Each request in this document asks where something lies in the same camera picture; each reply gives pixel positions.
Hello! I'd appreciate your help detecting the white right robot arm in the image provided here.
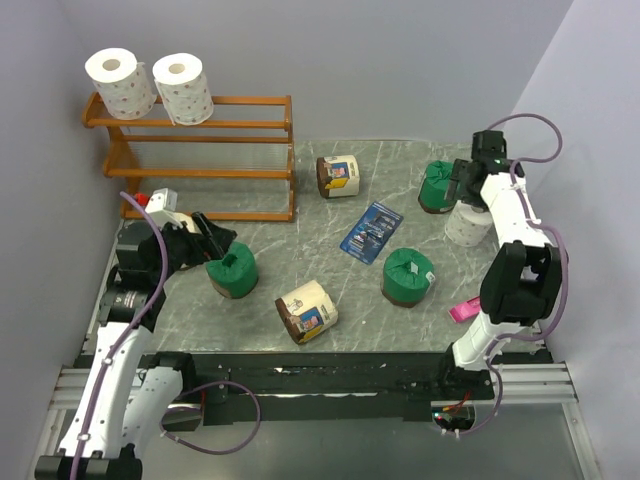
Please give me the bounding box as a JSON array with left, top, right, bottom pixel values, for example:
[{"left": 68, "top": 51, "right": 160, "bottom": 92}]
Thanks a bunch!
[{"left": 437, "top": 130, "right": 565, "bottom": 399}]

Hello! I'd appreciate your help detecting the cartoon wrapped roll back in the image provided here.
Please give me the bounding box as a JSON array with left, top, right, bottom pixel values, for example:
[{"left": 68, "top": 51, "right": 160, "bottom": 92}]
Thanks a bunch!
[{"left": 316, "top": 155, "right": 361, "bottom": 199}]

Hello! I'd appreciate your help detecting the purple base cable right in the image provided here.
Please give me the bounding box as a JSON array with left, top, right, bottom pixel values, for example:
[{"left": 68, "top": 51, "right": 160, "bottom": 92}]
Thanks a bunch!
[{"left": 439, "top": 364, "right": 504, "bottom": 441}]

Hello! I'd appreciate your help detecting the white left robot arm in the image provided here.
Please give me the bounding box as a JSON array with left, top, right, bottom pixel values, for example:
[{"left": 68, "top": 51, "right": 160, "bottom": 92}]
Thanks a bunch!
[{"left": 34, "top": 212, "right": 237, "bottom": 479}]

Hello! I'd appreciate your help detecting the cream wrapped roll front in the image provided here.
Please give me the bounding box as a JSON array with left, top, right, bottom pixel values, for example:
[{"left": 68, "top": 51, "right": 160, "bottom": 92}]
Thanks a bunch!
[{"left": 275, "top": 280, "right": 339, "bottom": 345}]

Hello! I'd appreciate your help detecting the blue razor blister pack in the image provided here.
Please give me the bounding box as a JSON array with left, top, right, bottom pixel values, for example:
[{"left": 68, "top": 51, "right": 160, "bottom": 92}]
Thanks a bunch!
[{"left": 340, "top": 202, "right": 404, "bottom": 265}]

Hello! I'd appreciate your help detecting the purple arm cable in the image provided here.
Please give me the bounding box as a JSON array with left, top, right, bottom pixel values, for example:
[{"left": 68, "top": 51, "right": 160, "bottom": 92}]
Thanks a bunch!
[
  {"left": 479, "top": 113, "right": 571, "bottom": 351},
  {"left": 67, "top": 190, "right": 171, "bottom": 480}
]

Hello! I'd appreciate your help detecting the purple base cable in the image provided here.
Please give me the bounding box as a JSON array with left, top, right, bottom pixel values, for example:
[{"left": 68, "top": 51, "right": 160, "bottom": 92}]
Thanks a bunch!
[
  {"left": 439, "top": 364, "right": 504, "bottom": 441},
  {"left": 158, "top": 380, "right": 262, "bottom": 455}
]

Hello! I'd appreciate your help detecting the pink small box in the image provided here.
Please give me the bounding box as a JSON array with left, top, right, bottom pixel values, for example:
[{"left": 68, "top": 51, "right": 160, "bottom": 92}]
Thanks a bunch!
[{"left": 448, "top": 297, "right": 481, "bottom": 324}]

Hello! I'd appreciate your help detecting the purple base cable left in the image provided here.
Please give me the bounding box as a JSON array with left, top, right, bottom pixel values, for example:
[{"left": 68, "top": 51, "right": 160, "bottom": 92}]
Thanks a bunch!
[{"left": 158, "top": 380, "right": 262, "bottom": 455}]

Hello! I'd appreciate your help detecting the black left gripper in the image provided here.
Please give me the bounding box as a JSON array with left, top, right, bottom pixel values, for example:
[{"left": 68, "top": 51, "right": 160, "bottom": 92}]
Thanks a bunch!
[{"left": 149, "top": 210, "right": 235, "bottom": 282}]

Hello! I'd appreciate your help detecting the white dotted roll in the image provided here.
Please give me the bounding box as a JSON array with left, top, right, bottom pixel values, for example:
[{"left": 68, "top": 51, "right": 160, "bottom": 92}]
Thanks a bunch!
[
  {"left": 152, "top": 53, "right": 214, "bottom": 126},
  {"left": 445, "top": 201, "right": 493, "bottom": 247},
  {"left": 85, "top": 48, "right": 156, "bottom": 121}
]

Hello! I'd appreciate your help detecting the orange wooden shelf rack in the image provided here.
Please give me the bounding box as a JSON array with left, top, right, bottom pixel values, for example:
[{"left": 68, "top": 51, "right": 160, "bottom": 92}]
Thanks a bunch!
[{"left": 82, "top": 92, "right": 295, "bottom": 222}]

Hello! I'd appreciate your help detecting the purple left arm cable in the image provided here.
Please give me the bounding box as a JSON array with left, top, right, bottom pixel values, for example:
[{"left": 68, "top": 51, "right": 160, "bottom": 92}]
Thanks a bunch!
[{"left": 67, "top": 190, "right": 171, "bottom": 480}]

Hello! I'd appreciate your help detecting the green roll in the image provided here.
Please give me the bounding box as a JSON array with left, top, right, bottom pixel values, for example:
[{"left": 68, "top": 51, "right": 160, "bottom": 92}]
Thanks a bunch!
[
  {"left": 381, "top": 248, "right": 436, "bottom": 308},
  {"left": 418, "top": 161, "right": 454, "bottom": 214},
  {"left": 205, "top": 241, "right": 259, "bottom": 299}
]

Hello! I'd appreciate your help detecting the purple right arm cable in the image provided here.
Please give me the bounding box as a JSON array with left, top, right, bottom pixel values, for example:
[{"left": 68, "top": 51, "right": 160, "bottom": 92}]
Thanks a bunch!
[{"left": 479, "top": 113, "right": 571, "bottom": 351}]

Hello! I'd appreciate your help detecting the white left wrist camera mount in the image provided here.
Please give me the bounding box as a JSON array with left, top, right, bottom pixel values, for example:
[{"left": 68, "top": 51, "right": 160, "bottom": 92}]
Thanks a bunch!
[{"left": 134, "top": 188, "right": 196, "bottom": 233}]

